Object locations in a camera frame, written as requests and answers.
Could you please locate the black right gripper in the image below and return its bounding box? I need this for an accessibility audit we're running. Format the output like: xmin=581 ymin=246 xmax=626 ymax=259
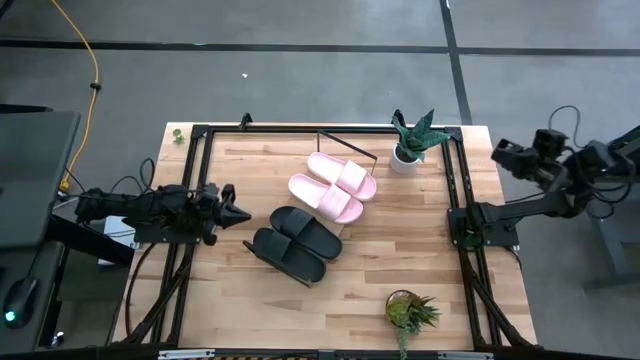
xmin=491 ymin=138 xmax=569 ymax=191

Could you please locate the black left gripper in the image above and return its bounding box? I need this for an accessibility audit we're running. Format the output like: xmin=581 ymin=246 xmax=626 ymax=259
xmin=197 ymin=199 xmax=253 ymax=246

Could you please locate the black rubber slide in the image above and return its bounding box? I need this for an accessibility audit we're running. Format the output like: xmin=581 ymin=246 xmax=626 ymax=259
xmin=251 ymin=227 xmax=327 ymax=284
xmin=268 ymin=205 xmax=344 ymax=261

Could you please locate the pink rubber slide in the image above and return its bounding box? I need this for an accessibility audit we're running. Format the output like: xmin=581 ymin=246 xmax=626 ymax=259
xmin=305 ymin=151 xmax=378 ymax=203
xmin=287 ymin=173 xmax=365 ymax=225

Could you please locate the snake plant in white pot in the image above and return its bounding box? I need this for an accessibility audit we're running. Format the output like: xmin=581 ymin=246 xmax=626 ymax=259
xmin=389 ymin=108 xmax=451 ymax=175

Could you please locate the white box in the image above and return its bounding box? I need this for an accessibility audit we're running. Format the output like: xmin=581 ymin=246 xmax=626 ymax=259
xmin=97 ymin=213 xmax=141 ymax=267

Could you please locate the grey metal stand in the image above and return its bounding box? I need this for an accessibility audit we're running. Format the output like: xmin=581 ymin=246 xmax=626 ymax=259
xmin=574 ymin=123 xmax=640 ymax=291

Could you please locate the spiky green potted plant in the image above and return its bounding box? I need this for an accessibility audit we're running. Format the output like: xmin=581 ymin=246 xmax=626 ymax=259
xmin=384 ymin=289 xmax=442 ymax=360

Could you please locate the black side desk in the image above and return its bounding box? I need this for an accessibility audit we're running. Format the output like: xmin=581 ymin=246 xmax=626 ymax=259
xmin=0 ymin=103 xmax=136 ymax=356

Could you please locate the black device with green light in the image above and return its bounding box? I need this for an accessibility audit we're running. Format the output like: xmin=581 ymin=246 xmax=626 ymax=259
xmin=2 ymin=276 xmax=40 ymax=331

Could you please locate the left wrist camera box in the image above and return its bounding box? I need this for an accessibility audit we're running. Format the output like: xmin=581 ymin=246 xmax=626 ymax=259
xmin=199 ymin=182 xmax=236 ymax=204

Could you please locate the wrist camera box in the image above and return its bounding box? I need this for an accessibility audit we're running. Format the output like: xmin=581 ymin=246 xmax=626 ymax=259
xmin=532 ymin=128 xmax=569 ymax=156
xmin=199 ymin=182 xmax=236 ymax=204

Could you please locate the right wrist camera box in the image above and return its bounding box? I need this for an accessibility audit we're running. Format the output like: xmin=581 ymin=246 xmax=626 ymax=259
xmin=532 ymin=128 xmax=569 ymax=156

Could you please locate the black aluminium table frame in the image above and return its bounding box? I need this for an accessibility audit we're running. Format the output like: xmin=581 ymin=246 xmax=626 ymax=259
xmin=112 ymin=123 xmax=539 ymax=360

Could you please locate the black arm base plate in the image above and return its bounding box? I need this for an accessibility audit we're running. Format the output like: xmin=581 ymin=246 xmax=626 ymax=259
xmin=133 ymin=203 xmax=207 ymax=245
xmin=447 ymin=206 xmax=521 ymax=249

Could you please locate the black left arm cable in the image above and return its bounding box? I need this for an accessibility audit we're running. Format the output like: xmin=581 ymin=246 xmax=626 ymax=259
xmin=109 ymin=157 xmax=156 ymax=194

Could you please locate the silver metal bracket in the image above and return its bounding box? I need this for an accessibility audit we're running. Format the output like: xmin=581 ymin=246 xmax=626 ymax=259
xmin=158 ymin=348 xmax=216 ymax=360
xmin=438 ymin=351 xmax=494 ymax=360

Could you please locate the white floor cable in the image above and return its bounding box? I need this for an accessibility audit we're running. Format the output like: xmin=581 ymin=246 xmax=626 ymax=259
xmin=52 ymin=194 xmax=84 ymax=210

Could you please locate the yellow floor cable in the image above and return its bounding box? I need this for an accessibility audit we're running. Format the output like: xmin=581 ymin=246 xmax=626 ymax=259
xmin=49 ymin=0 xmax=101 ymax=194

